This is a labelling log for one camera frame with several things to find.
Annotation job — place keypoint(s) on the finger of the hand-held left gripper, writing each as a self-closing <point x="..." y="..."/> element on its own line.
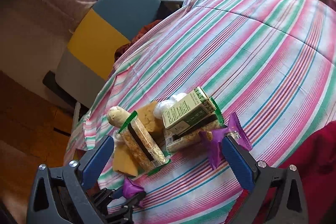
<point x="131" y="199"/>
<point x="120" y="216"/>

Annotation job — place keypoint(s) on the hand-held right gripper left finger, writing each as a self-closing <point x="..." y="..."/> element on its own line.
<point x="97" y="161"/>

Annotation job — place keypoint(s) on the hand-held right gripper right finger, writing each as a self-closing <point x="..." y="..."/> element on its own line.
<point x="237" y="161"/>

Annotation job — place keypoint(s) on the purple snack packet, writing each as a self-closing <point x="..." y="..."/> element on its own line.
<point x="131" y="187"/>
<point x="218" y="142"/>

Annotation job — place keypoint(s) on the yellow sponge cake wedge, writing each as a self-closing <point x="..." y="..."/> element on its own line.
<point x="122" y="161"/>

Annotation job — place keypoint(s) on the green-ended rice cracker packet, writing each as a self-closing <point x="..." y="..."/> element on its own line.
<point x="183" y="141"/>
<point x="141" y="145"/>

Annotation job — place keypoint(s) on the beige bread roll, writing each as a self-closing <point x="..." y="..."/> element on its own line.
<point x="116" y="113"/>

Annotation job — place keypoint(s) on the yellow sponge cake block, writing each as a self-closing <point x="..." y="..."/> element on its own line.
<point x="147" y="116"/>

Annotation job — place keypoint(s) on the green and cream box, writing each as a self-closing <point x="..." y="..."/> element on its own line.
<point x="183" y="111"/>

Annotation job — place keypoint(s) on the clear bag of white buns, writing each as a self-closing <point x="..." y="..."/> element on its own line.
<point x="162" y="108"/>

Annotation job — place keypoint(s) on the striped bed sheet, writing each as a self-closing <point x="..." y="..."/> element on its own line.
<point x="236" y="56"/>

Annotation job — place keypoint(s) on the dark red cloth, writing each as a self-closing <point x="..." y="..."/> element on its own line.
<point x="123" y="50"/>

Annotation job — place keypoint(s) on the blue yellow grey chair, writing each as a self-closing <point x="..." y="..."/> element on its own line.
<point x="126" y="3"/>

